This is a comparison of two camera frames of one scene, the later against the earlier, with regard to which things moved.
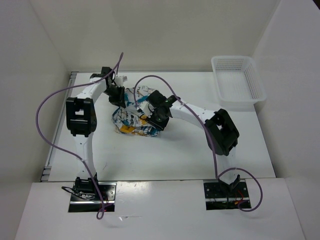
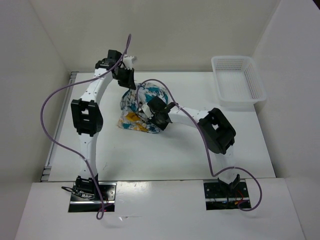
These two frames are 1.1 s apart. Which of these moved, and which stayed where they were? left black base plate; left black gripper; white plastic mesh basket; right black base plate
Moved: left black gripper
Stayed: right black base plate; left black base plate; white plastic mesh basket
